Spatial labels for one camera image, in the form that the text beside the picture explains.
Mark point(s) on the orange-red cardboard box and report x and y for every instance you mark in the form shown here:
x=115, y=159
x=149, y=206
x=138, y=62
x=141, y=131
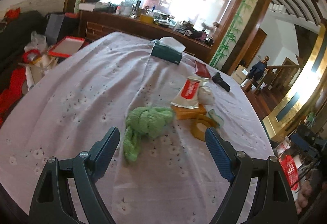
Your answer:
x=189, y=113

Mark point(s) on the grey paper bag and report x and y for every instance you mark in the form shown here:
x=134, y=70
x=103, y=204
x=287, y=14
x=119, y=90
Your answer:
x=55, y=27

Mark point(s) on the wooden sideboard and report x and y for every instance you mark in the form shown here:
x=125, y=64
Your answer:
x=115, y=27

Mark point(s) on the green towel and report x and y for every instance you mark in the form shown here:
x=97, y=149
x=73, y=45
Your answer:
x=148, y=119

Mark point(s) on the person's right hand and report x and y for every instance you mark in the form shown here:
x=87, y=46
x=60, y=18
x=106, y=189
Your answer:
x=305, y=196

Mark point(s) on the white tissue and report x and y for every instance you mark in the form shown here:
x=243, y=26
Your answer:
x=206, y=95

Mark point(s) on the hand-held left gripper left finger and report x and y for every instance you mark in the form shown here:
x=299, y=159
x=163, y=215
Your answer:
x=107, y=152

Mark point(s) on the white green sachet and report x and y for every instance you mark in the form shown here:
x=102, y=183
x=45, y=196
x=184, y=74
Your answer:
x=216, y=116

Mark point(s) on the red white toothpaste tube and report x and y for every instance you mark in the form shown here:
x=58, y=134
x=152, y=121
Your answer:
x=187, y=92

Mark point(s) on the red plastic basket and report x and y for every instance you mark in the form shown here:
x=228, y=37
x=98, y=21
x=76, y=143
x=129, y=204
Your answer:
x=290, y=170

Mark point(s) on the red framed tray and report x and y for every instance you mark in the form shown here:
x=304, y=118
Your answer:
x=66, y=46

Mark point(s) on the flat white box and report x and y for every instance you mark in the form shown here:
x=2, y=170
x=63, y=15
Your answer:
x=89, y=6

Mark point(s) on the red cloth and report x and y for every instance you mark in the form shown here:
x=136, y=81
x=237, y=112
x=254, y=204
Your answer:
x=12, y=86

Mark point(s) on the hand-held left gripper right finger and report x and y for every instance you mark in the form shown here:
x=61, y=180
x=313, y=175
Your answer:
x=218, y=155

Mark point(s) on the white jar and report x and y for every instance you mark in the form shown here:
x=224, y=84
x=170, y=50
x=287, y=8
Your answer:
x=125, y=9

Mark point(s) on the dark red flat packet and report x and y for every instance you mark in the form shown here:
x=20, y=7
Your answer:
x=202, y=69

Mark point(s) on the clear plastic bag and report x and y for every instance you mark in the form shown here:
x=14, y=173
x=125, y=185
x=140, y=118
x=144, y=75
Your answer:
x=35, y=45

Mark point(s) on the white cardboard scraps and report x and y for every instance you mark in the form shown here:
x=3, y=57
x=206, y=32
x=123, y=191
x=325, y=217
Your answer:
x=40, y=68

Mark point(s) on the wooden door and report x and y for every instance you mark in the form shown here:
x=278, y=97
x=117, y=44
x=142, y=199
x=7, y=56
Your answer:
x=255, y=45

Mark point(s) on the bamboo painted panel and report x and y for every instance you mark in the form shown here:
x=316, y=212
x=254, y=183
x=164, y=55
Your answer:
x=240, y=14

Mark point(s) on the dark blue jacket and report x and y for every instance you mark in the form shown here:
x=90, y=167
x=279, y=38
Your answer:
x=257, y=70

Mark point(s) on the clear tape roll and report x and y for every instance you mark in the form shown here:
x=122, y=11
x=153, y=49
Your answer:
x=198, y=132

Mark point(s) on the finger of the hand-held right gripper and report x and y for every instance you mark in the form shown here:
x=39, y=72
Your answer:
x=302, y=142

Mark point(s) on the yellow box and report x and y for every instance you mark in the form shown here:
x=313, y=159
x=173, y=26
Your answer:
x=147, y=18

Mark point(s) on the small red ornament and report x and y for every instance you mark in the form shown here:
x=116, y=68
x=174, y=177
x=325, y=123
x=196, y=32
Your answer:
x=12, y=13

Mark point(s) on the wooden stair railing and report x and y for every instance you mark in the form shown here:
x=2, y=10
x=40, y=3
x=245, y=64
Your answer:
x=281, y=70

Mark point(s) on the black sofa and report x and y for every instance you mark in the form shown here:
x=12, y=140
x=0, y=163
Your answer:
x=18, y=32

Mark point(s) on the gold framed panel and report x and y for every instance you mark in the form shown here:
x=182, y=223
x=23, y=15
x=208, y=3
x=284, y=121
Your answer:
x=301, y=81

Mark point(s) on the dark green tissue box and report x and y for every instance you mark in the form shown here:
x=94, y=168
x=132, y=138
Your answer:
x=164, y=54

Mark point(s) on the black handheld tool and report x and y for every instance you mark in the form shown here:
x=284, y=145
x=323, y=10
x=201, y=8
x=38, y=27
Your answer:
x=220, y=80

